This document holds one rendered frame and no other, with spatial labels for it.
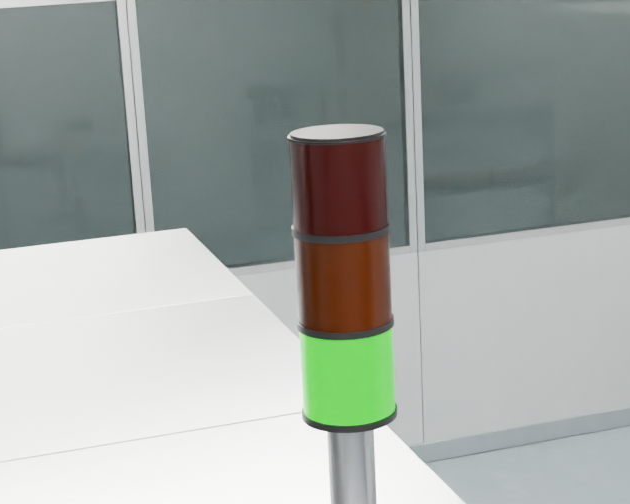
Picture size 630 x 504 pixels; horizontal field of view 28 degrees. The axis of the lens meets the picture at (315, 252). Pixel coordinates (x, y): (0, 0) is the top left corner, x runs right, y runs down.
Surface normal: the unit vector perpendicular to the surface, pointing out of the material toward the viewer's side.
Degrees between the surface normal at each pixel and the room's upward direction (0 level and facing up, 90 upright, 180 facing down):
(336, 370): 90
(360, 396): 90
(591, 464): 0
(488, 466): 0
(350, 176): 90
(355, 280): 90
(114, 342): 0
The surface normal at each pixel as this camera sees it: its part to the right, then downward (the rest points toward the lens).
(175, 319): -0.05, -0.97
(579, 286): 0.30, 0.22
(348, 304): 0.07, 0.25
